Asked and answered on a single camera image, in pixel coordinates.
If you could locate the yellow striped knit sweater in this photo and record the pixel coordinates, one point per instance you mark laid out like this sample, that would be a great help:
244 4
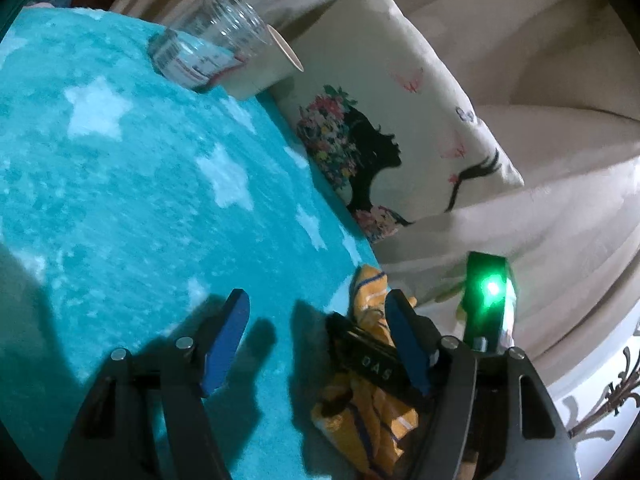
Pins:
362 421

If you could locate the clear glass jar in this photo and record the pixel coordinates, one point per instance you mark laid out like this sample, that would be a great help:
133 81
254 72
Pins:
210 40

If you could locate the beige paper cup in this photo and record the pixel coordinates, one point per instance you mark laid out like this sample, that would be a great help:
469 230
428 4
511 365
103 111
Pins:
276 62

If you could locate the turquoise star cartoon blanket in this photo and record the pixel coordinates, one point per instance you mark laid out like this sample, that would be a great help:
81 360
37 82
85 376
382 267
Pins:
130 208

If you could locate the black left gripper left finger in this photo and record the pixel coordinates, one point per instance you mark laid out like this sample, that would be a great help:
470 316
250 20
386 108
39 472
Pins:
112 436

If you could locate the beige curtain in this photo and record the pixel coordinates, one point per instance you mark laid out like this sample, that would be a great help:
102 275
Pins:
557 83

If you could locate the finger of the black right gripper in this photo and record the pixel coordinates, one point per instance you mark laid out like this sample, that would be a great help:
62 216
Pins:
352 348

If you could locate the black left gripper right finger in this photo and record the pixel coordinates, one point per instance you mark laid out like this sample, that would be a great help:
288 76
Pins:
493 405

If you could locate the white leaf print pillow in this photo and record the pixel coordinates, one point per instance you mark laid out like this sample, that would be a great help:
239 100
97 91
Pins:
445 298

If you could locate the cream cushion with silhouette print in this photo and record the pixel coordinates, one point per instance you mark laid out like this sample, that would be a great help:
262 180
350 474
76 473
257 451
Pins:
387 124

